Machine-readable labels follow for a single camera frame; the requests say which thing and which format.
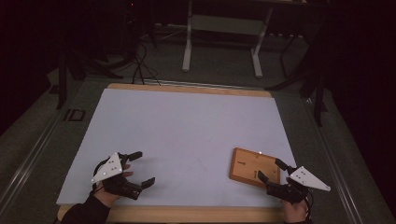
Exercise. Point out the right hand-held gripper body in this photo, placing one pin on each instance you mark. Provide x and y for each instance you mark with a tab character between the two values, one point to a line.
306	179

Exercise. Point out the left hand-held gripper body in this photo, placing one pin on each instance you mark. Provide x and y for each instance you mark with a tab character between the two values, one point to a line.
107	170

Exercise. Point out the wooden photo frame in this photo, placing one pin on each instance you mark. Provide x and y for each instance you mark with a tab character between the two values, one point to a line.
249	166

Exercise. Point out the person's left hand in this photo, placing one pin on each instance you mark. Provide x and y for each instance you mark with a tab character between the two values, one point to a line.
104	196

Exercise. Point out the person's right hand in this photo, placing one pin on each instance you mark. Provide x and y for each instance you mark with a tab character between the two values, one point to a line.
294	211

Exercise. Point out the white table mat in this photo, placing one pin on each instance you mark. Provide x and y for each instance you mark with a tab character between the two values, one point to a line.
186	140

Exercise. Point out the black metal stand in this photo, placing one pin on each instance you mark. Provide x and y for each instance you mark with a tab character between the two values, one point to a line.
61	81
317	93

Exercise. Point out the aluminium floor rail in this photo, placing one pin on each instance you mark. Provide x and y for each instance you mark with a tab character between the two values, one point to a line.
333	161
199	84
28	161

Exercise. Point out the black rectangular floor bracket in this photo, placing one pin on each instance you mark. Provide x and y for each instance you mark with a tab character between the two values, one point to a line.
74	115

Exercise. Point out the white metal table frame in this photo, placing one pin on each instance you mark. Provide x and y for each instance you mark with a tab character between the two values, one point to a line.
224	28

